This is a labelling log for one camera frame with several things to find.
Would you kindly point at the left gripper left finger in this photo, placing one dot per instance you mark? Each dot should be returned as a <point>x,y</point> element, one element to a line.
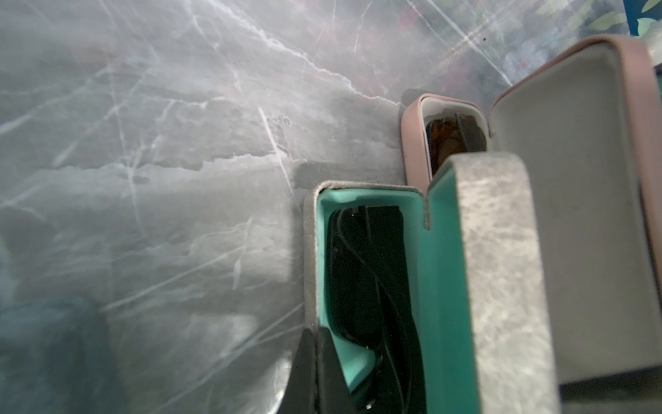
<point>299,395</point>

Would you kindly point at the brown sunglasses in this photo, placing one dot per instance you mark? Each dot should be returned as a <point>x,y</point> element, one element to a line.
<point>453,135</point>

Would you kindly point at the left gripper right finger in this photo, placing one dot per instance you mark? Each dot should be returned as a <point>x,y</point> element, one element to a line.
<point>333,395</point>

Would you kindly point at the grey case with black glasses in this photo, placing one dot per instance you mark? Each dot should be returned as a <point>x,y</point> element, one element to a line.
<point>476,281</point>

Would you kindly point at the black sunglasses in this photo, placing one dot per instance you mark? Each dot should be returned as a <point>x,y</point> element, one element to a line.
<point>368,302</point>

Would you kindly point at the pink case with brown glasses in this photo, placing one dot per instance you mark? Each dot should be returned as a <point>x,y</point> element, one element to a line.
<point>587,126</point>

